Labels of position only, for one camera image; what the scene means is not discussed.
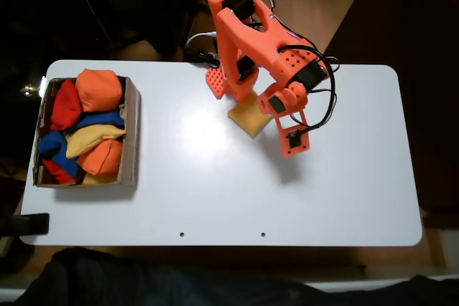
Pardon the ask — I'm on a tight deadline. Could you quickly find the yellow bean bag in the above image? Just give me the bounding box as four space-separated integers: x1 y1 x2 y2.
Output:
227 90 273 139
81 172 119 186
65 124 127 159

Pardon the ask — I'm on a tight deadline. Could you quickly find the brown cardboard box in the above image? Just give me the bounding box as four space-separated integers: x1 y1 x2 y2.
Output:
32 76 141 188

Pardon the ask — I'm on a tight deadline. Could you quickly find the orange bean bag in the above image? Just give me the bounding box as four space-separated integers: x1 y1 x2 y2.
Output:
75 68 123 113
77 138 125 176

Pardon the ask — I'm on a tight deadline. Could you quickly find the red bean bag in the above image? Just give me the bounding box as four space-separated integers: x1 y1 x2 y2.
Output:
49 79 84 131
42 158 78 186

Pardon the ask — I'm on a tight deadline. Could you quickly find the black power plug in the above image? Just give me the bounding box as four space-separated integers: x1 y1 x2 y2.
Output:
184 47 220 67

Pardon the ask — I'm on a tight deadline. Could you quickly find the person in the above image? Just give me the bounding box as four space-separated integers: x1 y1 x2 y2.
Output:
14 247 459 306

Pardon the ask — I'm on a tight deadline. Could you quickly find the black clamp stand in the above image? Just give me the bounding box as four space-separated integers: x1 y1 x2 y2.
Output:
0 212 50 238

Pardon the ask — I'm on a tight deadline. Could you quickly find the orange camera mount plate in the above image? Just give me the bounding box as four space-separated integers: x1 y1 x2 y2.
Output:
275 107 311 159

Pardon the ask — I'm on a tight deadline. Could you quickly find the white usb cable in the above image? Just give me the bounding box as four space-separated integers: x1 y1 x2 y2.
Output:
185 31 219 49

